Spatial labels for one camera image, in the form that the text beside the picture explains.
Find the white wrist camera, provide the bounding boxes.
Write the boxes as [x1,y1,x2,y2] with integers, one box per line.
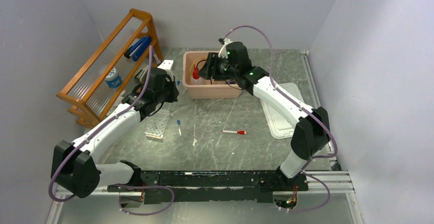
[158,60,175,79]
[218,38,232,58]

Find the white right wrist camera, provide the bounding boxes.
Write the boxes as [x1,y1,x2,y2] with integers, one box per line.
[218,38,232,58]

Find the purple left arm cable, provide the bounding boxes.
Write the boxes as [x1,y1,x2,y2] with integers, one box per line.
[48,46,176,216]

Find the clear test tube rack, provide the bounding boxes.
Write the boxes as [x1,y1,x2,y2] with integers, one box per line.
[144,109,171,142]

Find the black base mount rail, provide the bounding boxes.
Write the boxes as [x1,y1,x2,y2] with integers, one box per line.
[107,170,309,204]

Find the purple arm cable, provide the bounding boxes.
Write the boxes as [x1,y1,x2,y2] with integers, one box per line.
[48,46,176,216]
[222,25,339,213]

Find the blue stapler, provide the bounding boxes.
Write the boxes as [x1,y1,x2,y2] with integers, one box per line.
[123,36,152,62]

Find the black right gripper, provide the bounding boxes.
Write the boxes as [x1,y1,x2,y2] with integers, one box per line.
[197,52,238,81]

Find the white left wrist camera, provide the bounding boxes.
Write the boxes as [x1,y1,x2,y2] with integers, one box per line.
[158,60,175,79]

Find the orange wooden rack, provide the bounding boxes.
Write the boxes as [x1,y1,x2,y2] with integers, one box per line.
[57,9,163,128]

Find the glass dropper blue fittings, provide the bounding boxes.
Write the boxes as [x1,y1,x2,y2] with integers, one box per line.
[177,120,182,136]

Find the pink plastic bin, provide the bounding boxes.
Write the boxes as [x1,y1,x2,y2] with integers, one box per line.
[182,51,241,99]

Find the white bottle red cap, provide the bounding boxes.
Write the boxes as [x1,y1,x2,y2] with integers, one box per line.
[190,64,203,85]

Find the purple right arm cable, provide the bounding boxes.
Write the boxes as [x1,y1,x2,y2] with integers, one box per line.
[222,25,339,213]

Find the white plastic lid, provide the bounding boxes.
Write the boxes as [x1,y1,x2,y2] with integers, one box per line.
[261,82,304,139]

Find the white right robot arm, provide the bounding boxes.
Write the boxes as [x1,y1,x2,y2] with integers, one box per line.
[198,41,331,190]

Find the red white marker pen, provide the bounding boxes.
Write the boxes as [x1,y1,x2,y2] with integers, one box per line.
[222,130,246,135]

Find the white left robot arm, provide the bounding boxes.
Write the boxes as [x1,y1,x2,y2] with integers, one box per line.
[49,66,179,199]

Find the blue white round container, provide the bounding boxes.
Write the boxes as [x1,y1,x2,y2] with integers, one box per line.
[104,68,122,88]

